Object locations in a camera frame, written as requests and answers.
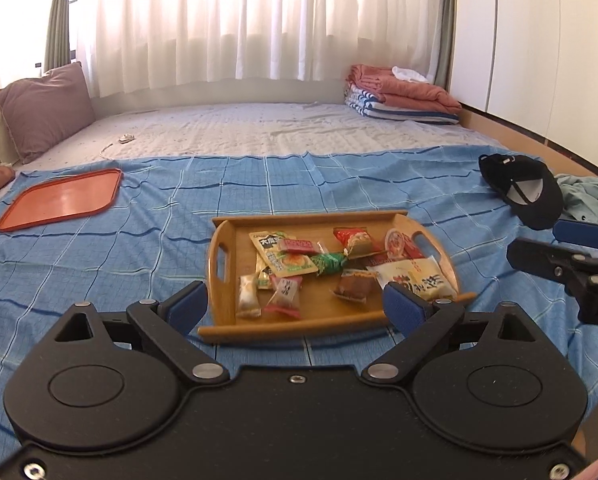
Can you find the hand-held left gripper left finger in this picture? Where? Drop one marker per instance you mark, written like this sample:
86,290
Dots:
186,305

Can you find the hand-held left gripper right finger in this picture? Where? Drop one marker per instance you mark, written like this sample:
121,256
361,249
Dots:
404,305

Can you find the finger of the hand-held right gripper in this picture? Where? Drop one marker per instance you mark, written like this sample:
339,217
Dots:
579,232
534,255

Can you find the large white yellow pastry packet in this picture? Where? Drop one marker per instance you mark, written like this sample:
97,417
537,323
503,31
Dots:
414,277

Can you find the small dark red packet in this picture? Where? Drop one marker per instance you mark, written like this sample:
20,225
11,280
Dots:
376,260

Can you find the brown snack packet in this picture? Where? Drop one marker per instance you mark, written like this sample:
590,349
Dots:
353,287

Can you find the cream wafer packet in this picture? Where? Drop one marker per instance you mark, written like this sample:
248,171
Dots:
247,295

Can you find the pink round snack packet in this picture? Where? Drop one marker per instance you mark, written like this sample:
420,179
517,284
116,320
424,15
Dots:
396,242

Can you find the pale yellow snack packet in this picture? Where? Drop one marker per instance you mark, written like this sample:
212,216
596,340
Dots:
265,282

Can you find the red peanut packet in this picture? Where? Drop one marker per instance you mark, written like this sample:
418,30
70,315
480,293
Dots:
354,240

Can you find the green pea packet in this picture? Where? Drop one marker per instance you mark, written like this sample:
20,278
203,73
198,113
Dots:
329,263

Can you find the pink white candy packet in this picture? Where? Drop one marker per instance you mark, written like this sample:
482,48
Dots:
284,297

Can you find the gold foil snack packet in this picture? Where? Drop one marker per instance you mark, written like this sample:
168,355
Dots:
284,261

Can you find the red biscuit packet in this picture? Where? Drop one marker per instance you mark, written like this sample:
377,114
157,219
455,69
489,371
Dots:
299,246

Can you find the grey green garment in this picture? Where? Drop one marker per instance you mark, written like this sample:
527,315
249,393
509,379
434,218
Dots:
589,197

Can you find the black cap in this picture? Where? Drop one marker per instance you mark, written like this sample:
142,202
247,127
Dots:
539,200

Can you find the blue checked bedsheet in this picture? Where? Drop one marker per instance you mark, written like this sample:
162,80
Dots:
129,260

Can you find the orange plastic tray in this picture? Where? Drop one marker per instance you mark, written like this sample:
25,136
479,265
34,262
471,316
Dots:
59,200

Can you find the folded blue striped blanket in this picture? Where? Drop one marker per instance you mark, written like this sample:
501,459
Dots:
379,110

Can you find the white wardrobe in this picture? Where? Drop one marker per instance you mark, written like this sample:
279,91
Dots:
539,40

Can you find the pale patterned mattress sheet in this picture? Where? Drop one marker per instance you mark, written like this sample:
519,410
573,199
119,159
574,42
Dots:
279,127

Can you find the folded clothes pile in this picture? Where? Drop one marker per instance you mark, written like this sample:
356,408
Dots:
404,92

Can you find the small white cloth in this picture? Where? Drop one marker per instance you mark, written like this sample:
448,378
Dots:
408,73

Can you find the purple pillow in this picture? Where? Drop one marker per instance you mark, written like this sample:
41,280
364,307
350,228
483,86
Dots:
44,110

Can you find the grey green drape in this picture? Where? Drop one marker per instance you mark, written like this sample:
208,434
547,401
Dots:
444,25
59,15

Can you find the white sheer curtain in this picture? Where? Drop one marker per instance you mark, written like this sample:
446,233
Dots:
9,20
254,15

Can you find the wooden bed frame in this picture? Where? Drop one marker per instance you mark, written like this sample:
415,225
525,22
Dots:
529,142

